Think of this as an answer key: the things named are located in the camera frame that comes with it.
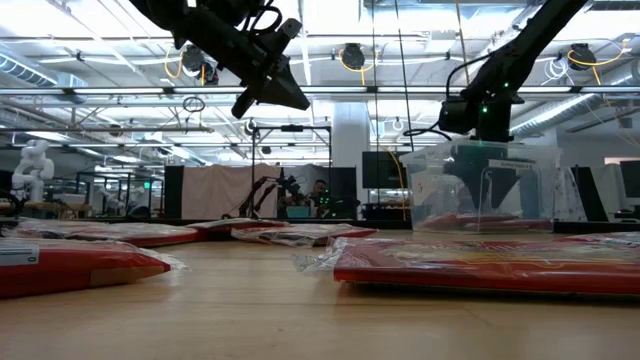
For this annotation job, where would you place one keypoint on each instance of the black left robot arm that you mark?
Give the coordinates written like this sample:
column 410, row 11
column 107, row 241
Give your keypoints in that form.
column 165, row 10

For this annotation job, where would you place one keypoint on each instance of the white pillar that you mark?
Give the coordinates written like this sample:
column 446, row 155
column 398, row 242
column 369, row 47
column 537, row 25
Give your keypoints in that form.
column 350, row 140

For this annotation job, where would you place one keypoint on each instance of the patterned white cloth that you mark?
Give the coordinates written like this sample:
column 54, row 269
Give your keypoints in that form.
column 570, row 195

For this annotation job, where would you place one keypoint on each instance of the black partition panel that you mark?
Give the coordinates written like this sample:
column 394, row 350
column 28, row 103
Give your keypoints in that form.
column 173, row 192
column 347, row 185

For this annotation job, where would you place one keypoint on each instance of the dark background robot arm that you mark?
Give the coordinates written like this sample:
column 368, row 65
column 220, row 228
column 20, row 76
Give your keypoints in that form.
column 290, row 187
column 252, row 200

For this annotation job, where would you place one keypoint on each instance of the person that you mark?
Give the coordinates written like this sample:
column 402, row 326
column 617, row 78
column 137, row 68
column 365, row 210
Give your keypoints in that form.
column 319, row 189

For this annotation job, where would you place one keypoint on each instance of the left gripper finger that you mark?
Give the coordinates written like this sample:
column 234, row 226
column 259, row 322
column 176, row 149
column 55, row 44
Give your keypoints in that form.
column 287, row 80
column 280, row 97

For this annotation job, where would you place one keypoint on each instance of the black metal rig frame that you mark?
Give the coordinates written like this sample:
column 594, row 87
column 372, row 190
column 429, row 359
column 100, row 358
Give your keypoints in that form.
column 291, row 128

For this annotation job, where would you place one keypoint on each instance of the teal box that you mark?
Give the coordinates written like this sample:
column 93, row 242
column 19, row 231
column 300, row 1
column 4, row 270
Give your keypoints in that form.
column 298, row 212

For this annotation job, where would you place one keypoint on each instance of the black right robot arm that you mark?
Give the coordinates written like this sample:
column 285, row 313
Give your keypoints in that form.
column 520, row 45

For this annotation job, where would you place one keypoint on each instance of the silver air duct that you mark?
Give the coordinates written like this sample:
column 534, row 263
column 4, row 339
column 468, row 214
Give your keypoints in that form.
column 22, row 70
column 550, row 112

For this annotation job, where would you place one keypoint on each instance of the grey curtain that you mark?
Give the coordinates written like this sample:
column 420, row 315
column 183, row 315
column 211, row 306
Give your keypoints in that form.
column 315, row 172

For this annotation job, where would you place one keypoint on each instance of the black monitor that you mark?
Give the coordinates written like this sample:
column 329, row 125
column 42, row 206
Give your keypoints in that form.
column 377, row 170
column 631, row 179

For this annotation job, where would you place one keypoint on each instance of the clear plastic bin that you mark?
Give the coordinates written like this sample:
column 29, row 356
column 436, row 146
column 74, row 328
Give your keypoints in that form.
column 425, row 195

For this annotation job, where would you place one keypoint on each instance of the wooden desk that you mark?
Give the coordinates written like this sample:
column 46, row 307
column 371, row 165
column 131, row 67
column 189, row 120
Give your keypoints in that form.
column 55, row 205

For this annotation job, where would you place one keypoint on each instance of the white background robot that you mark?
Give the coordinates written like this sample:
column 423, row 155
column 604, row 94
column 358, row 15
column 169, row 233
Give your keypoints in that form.
column 32, row 170

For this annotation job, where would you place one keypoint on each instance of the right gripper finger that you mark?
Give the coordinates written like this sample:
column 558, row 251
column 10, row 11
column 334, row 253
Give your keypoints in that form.
column 505, row 182
column 465, row 187

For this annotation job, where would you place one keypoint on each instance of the beige curtain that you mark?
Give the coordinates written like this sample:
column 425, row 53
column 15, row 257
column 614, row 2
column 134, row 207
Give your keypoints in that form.
column 215, row 192

